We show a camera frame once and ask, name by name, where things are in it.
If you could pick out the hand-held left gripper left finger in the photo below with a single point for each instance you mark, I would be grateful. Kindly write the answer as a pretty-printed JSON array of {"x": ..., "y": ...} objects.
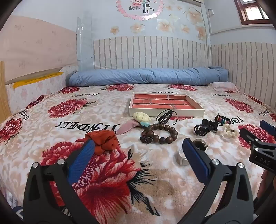
[{"x": 83, "y": 159}]

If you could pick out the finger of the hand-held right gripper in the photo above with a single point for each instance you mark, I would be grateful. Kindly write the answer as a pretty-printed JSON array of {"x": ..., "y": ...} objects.
[
  {"x": 248, "y": 134},
  {"x": 267, "y": 126}
]

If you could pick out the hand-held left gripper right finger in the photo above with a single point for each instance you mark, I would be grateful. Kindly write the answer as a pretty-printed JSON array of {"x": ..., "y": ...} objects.
[{"x": 195, "y": 159}]

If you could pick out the orange fabric scrunchie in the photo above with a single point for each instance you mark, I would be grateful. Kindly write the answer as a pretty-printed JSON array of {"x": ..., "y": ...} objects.
[{"x": 103, "y": 140}]

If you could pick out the black hair claw clip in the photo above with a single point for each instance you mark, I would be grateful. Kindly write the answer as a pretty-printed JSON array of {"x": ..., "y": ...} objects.
[{"x": 199, "y": 129}]

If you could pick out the black scrunchie with charm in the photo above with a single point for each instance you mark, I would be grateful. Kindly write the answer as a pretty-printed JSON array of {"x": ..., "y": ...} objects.
[{"x": 214, "y": 125}]

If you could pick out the pink stone piece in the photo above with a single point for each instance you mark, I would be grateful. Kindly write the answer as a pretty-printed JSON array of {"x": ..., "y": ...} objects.
[{"x": 126, "y": 128}]

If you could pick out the brick print lined tray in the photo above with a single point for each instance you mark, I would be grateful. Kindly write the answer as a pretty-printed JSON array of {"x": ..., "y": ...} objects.
[{"x": 163, "y": 103}]

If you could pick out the cream shell-shaped hair clip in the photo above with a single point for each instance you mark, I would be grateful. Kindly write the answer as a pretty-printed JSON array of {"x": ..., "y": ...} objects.
[{"x": 141, "y": 117}]

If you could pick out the person's right hand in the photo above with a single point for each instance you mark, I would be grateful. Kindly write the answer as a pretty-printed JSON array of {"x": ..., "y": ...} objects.
[{"x": 267, "y": 183}]

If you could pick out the red floral printed blanket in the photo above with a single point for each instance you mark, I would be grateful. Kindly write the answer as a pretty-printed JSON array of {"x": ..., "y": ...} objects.
[{"x": 97, "y": 120}]

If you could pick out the pale pink pillow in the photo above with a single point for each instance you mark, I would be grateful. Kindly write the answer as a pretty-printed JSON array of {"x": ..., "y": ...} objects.
[{"x": 224, "y": 85}]

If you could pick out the pale floral mattress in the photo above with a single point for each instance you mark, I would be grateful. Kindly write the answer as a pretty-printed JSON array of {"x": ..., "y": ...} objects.
[{"x": 32, "y": 91}]

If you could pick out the yellow sheet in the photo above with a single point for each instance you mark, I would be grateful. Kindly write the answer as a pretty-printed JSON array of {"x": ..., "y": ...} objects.
[{"x": 36, "y": 79}]

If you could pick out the rolled blue quilt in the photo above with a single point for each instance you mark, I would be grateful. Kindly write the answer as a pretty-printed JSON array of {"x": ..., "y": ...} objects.
[{"x": 140, "y": 76}]

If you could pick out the red framed window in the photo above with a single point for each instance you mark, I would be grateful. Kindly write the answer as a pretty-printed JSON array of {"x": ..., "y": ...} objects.
[{"x": 252, "y": 11}]

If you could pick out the clear plastic sheet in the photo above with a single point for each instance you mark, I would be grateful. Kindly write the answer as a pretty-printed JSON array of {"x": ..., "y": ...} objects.
[{"x": 85, "y": 43}]

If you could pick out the pink headboard panel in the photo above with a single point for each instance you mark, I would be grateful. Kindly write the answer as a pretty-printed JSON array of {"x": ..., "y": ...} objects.
[{"x": 36, "y": 47}]

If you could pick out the light wooden post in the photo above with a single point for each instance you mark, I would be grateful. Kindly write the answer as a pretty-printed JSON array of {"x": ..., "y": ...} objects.
[{"x": 4, "y": 92}]

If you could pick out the peach flower wall stickers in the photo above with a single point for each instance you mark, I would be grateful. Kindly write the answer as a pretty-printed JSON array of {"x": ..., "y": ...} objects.
[{"x": 166, "y": 24}]

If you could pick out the round figure wall sticker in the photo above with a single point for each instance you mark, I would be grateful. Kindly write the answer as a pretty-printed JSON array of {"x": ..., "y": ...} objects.
[{"x": 140, "y": 8}]

